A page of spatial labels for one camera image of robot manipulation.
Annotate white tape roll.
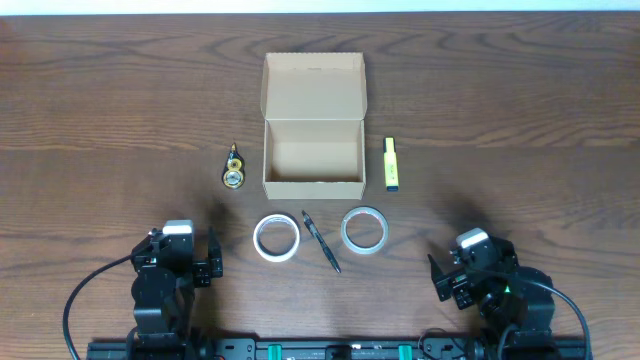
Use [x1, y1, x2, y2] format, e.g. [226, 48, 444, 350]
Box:
[252, 214, 301, 263]

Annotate yellow black correction tape dispenser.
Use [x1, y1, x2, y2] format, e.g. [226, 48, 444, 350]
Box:
[221, 143, 245, 189]

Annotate clear tape roll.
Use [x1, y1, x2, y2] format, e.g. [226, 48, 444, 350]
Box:
[340, 206, 390, 255]

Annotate black ballpoint pen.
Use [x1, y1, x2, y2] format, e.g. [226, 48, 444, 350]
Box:
[301, 210, 342, 274]

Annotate yellow highlighter pen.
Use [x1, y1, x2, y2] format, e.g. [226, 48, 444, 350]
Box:
[383, 137, 399, 192]

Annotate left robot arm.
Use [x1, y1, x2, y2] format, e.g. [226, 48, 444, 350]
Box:
[131, 229, 223, 350]

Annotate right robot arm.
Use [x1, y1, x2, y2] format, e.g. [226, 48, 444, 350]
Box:
[428, 228, 555, 359]

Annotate open cardboard box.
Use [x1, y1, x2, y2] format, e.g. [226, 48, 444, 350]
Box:
[261, 52, 367, 200]

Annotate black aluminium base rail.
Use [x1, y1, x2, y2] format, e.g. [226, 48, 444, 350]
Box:
[86, 336, 587, 360]

